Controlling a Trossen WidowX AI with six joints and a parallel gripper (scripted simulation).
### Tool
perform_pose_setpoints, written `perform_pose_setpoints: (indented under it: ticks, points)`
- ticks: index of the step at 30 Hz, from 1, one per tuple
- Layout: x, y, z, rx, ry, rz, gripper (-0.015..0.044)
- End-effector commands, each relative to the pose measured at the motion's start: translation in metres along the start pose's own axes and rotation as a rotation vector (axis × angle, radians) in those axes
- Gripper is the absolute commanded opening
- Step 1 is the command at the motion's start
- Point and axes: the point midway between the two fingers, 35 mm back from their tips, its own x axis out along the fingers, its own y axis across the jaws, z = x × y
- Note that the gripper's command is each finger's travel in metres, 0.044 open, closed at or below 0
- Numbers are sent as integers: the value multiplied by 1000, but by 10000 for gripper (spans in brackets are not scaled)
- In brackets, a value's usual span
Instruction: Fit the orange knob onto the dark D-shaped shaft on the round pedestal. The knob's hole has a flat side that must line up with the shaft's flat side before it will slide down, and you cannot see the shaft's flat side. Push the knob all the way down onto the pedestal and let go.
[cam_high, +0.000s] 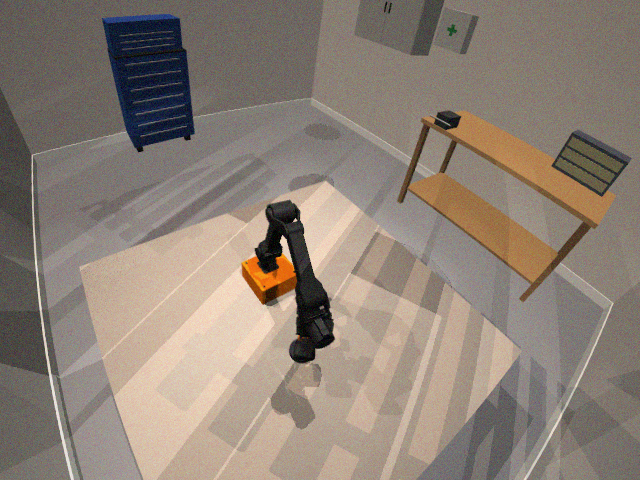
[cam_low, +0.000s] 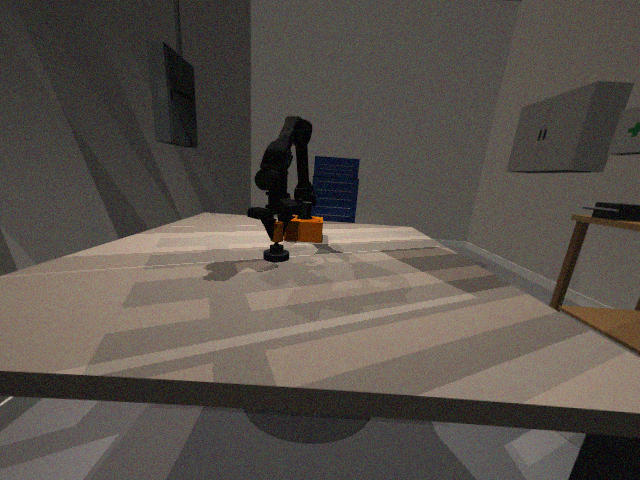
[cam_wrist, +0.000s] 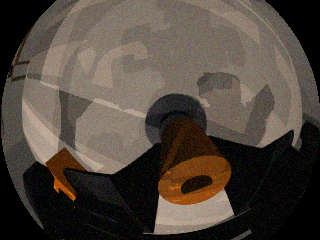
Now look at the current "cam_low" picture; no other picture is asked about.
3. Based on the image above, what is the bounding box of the orange knob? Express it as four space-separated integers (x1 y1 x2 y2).
270 221 284 242

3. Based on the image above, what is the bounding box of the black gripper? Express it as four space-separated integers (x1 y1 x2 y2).
248 189 295 239

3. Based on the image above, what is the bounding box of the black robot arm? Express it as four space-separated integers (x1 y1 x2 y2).
255 116 316 219

